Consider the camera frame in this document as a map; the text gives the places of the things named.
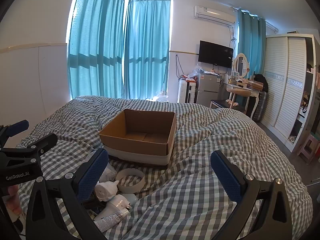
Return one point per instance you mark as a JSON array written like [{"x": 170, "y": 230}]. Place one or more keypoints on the white cartoon toy figure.
[{"x": 106, "y": 192}]

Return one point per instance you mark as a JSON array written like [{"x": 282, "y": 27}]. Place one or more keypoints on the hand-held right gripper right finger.
[{"x": 227, "y": 177}]

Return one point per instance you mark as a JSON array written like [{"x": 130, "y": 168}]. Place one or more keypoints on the white dressing table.
[{"x": 240, "y": 88}]

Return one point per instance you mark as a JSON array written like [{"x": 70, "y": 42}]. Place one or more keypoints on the pink plastic stool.
[{"x": 308, "y": 150}]

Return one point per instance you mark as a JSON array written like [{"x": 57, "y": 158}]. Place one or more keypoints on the brown cardboard box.
[{"x": 132, "y": 142}]

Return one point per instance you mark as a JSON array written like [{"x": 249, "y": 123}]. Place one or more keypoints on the white louvered wardrobe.
[{"x": 282, "y": 85}]

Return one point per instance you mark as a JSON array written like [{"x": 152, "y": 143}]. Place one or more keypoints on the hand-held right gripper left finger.
[{"x": 92, "y": 175}]

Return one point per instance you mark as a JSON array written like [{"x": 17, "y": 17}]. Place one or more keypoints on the wooden chair dark seat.
[{"x": 220, "y": 103}]

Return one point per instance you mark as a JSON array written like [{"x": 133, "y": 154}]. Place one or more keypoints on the black bag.
[{"x": 261, "y": 82}]

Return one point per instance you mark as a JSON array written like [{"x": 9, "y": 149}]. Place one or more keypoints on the narrow teal curtain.
[{"x": 251, "y": 42}]

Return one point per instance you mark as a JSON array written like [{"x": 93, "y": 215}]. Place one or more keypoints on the person's left hand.
[{"x": 13, "y": 200}]

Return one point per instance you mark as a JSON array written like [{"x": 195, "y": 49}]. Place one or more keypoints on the black wall television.
[{"x": 215, "y": 54}]

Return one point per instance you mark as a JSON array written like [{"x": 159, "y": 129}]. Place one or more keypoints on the white cylindrical device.
[{"x": 117, "y": 202}]

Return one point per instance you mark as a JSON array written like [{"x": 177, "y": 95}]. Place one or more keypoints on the white tape roll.
[{"x": 131, "y": 188}]

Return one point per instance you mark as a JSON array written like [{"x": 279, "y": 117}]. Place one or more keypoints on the grey checked blanket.
[{"x": 200, "y": 135}]

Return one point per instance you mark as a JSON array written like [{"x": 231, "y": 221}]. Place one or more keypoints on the clear plastic bags pile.
[{"x": 161, "y": 97}]

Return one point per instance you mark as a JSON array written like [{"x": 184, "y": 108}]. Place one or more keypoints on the white oval mirror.
[{"x": 240, "y": 65}]

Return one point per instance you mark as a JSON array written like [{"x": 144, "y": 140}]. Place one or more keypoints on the dark suitcase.
[{"x": 260, "y": 106}]

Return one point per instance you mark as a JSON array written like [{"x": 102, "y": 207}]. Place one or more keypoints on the clear plastic bag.
[{"x": 108, "y": 173}]

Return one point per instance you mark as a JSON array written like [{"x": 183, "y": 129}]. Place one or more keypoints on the pale earbud case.
[{"x": 132, "y": 198}]

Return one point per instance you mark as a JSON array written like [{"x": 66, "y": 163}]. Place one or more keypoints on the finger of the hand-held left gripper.
[
  {"x": 16, "y": 128},
  {"x": 43, "y": 142}
]

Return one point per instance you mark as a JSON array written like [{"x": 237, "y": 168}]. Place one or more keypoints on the silver small fridge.
[{"x": 208, "y": 87}]

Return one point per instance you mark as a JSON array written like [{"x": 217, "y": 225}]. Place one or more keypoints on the white suitcase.
[{"x": 186, "y": 92}]

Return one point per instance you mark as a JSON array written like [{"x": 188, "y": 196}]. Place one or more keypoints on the wide teal curtain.
[{"x": 95, "y": 42}]

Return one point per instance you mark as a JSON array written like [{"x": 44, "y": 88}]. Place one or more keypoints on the white air conditioner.
[{"x": 213, "y": 15}]

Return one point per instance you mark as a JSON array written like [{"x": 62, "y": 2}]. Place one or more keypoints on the white printed tube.
[{"x": 107, "y": 221}]

